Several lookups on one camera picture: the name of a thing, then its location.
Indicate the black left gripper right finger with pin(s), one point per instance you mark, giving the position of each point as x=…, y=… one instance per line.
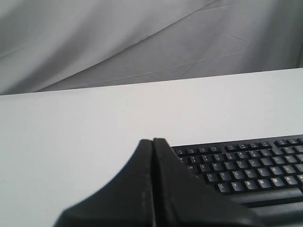
x=183, y=200

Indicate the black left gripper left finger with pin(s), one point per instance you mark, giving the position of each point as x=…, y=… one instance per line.
x=126, y=201

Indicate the black computer keyboard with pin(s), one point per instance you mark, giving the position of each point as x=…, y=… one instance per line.
x=265, y=175

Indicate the white backdrop cloth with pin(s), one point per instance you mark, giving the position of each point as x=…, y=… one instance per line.
x=48, y=45

